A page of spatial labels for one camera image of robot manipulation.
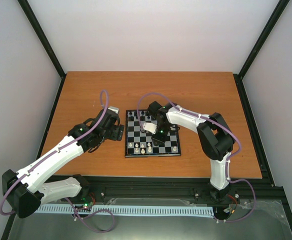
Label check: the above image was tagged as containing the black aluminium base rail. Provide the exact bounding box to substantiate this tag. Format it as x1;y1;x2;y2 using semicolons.
18;175;286;208

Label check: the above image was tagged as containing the black silver chess board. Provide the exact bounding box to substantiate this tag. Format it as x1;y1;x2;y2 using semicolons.
124;109;182;159

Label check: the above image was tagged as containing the left black frame post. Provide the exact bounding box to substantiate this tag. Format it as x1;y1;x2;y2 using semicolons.
17;0;67;78

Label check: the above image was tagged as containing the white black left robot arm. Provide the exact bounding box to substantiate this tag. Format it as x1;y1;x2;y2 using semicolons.
2;106;124;219

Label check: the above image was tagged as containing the black frame post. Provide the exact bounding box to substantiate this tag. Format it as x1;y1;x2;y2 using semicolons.
237;0;291;76
17;0;67;78

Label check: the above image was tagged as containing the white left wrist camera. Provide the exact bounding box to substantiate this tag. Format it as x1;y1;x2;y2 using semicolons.
108;106;120;114

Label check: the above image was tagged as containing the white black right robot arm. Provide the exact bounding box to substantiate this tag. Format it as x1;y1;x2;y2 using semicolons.
140;101;237;203

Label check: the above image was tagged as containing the light blue slotted cable duct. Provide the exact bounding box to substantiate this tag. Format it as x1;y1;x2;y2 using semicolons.
34;204;215;217

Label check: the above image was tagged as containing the small electronics board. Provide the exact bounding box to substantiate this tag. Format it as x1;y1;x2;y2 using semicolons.
79;195;96;210

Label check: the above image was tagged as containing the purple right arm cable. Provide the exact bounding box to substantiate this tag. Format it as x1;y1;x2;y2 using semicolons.
136;92;257;224

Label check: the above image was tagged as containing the right black frame post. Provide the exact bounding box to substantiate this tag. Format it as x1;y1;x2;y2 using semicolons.
237;0;291;76

